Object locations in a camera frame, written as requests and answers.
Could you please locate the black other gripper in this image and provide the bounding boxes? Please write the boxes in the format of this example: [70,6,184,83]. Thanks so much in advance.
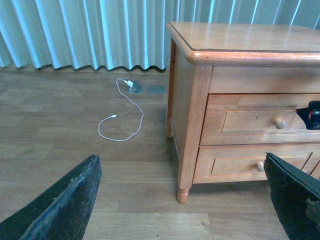
[296,100,320,130]

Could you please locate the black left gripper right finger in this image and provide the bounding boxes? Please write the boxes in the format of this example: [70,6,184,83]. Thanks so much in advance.
[264,152,320,240]

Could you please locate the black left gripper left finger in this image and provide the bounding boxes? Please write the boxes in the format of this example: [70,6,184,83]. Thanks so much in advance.
[0,155,102,240]

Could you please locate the drawer round knob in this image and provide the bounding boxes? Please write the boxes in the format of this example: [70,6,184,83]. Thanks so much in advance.
[273,118,287,130]
[256,162,265,172]

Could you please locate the wooden drawer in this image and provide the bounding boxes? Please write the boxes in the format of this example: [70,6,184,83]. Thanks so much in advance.
[193,143,320,184]
[200,94,320,146]

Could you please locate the wooden nightstand cabinet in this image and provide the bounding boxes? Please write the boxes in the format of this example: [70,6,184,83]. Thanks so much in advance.
[166,22,320,204]

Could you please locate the open metal floor socket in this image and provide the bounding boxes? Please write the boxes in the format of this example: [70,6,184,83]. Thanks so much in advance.
[128,81,143,94]

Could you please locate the white plug in floor socket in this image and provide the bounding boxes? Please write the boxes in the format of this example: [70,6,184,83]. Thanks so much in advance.
[124,80,133,87]

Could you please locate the closed metal floor socket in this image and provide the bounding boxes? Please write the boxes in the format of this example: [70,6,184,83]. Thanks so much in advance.
[147,86,165,94]

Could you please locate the pale pleated curtain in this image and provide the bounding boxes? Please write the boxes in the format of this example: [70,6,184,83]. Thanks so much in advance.
[0,0,320,70]

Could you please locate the white cable on floor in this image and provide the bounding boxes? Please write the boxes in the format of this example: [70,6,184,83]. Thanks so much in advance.
[97,78,144,142]

